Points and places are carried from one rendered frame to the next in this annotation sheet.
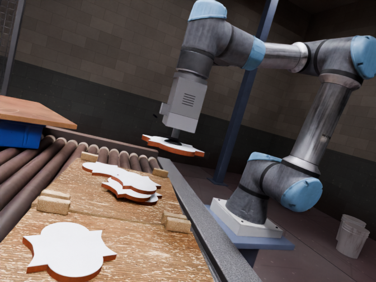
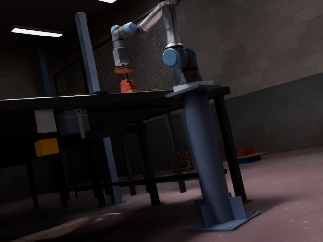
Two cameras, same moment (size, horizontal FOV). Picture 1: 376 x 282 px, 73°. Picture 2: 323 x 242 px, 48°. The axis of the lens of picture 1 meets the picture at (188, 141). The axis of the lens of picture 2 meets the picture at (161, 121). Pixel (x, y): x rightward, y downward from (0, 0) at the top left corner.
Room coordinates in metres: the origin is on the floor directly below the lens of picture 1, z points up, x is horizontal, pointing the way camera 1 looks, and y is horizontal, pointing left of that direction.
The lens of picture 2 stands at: (-0.31, -2.28, 0.54)
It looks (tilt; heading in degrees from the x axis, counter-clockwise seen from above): 4 degrees up; 65
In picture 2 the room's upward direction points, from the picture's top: 12 degrees counter-clockwise
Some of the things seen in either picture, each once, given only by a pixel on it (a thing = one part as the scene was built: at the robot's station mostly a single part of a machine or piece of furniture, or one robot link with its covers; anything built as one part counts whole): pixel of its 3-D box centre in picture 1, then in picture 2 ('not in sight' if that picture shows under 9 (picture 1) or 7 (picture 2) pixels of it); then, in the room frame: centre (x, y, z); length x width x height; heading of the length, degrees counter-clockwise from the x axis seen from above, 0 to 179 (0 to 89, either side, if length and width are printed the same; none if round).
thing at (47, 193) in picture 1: (55, 198); not in sight; (0.52, 0.24, 0.95); 0.06 x 0.02 x 0.03; 103
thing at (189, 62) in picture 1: (193, 67); (119, 45); (0.57, 0.03, 1.30); 0.08 x 0.08 x 0.05
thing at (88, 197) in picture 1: (121, 188); not in sight; (0.74, 0.16, 0.93); 0.41 x 0.35 x 0.02; 13
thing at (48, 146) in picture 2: not in sight; (43, 132); (-0.08, -0.38, 0.74); 0.09 x 0.08 x 0.24; 17
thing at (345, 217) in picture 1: (349, 230); not in sight; (3.58, -2.61, 0.19); 0.30 x 0.30 x 0.37
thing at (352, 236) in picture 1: (351, 239); not in sight; (3.21, -2.40, 0.19); 0.30 x 0.30 x 0.37
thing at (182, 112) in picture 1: (179, 100); (120, 56); (0.57, 0.04, 1.22); 0.10 x 0.09 x 0.16; 104
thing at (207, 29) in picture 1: (205, 31); (117, 34); (0.57, 0.03, 1.38); 0.09 x 0.08 x 0.11; 118
